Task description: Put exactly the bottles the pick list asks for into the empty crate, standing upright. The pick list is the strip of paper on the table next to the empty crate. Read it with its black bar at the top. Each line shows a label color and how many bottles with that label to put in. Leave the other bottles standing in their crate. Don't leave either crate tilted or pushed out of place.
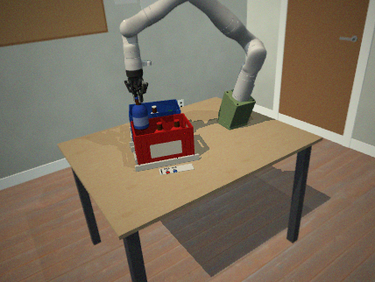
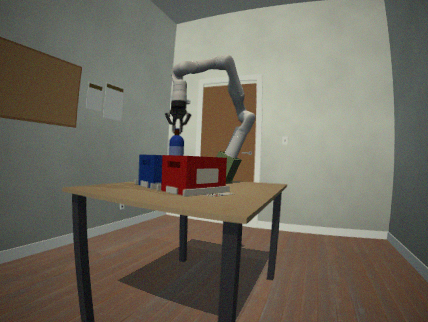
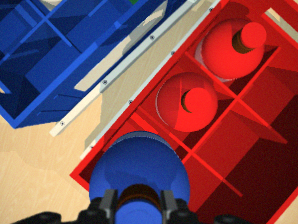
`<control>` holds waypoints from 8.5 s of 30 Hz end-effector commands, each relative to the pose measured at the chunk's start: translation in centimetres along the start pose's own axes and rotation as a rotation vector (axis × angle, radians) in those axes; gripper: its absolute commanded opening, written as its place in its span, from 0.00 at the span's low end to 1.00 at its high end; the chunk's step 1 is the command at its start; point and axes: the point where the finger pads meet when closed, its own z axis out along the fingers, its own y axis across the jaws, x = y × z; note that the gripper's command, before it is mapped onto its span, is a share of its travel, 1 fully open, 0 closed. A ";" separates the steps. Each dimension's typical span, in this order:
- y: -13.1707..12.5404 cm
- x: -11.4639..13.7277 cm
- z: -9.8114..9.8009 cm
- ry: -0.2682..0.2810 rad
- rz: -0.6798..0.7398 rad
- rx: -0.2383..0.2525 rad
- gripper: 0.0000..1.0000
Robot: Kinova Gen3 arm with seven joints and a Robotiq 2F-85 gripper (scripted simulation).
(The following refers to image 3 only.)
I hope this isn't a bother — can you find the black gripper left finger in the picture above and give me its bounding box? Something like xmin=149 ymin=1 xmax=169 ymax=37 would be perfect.
xmin=11 ymin=189 xmax=118 ymax=224

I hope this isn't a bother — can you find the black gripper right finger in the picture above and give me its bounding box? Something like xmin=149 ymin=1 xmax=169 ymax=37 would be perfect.
xmin=160 ymin=190 xmax=253 ymax=224

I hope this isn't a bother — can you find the red plastic crate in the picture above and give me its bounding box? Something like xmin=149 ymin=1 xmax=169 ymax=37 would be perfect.
xmin=69 ymin=0 xmax=298 ymax=224

